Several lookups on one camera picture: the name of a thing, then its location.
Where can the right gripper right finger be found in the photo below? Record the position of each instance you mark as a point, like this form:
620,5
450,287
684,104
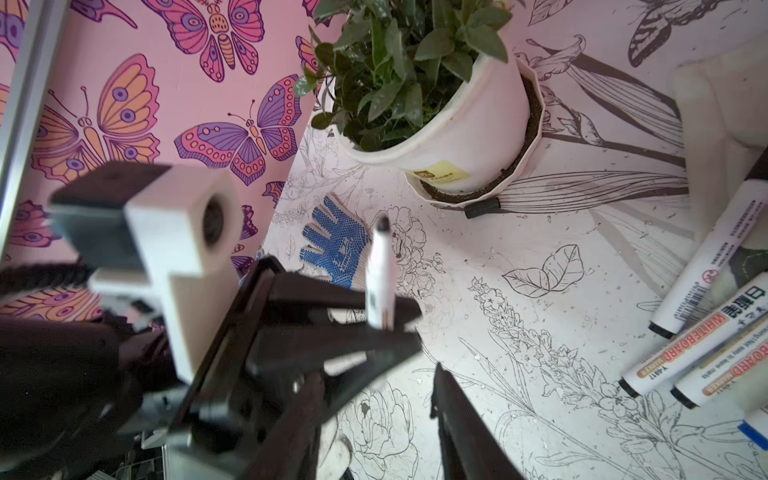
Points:
468,448

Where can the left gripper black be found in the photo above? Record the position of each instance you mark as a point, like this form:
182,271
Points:
217,424

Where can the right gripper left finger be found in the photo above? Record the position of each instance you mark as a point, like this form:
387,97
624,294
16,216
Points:
290,450

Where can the black pen cap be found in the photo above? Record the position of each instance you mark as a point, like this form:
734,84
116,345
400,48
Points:
484,207

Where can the white whiteboard marker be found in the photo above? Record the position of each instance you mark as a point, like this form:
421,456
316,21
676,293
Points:
718,247

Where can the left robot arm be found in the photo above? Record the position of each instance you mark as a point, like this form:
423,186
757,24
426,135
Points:
68,390

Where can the blue dotted knit glove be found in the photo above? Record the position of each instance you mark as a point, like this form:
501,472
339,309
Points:
338,243

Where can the potted green plant white pot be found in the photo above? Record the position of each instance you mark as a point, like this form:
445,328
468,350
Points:
430,88

